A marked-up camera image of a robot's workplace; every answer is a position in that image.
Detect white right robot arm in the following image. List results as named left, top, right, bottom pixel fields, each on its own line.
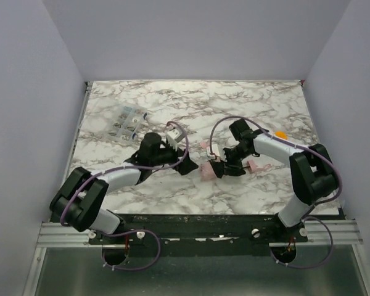
left=206, top=115, right=343, bottom=231

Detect clear plastic organizer box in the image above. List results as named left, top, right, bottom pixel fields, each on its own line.
left=104, top=104, right=147, bottom=142

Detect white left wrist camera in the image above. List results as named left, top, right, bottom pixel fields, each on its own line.
left=165, top=128, right=185, bottom=151

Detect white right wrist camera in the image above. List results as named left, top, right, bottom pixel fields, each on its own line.
left=205, top=144, right=226, bottom=162

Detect aluminium frame rail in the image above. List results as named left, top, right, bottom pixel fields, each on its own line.
left=27, top=80, right=368, bottom=295

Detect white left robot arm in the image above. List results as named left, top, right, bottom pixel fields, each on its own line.
left=49, top=133, right=199, bottom=235

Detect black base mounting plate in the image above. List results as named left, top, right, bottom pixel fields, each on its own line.
left=88, top=214, right=308, bottom=258

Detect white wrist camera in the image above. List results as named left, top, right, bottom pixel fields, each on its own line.
left=205, top=144, right=226, bottom=162
left=165, top=128, right=185, bottom=151

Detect small white orange object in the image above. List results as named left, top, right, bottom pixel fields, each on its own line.
left=274, top=131, right=288, bottom=139

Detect pink folding umbrella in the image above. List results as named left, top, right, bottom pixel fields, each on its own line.
left=200, top=157, right=272, bottom=181

